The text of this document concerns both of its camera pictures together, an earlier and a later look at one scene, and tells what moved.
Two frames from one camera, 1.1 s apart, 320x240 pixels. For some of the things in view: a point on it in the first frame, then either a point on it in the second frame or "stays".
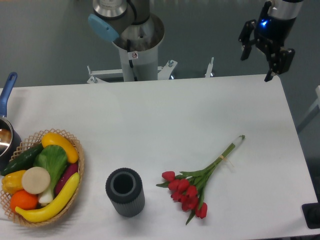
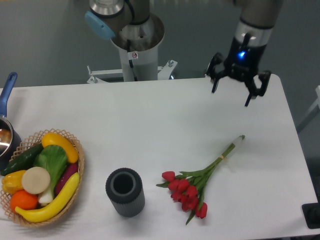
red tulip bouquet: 188,188 stays
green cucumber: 23,162 stays
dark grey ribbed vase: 125,189 stays
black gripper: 271,33 → 244,60
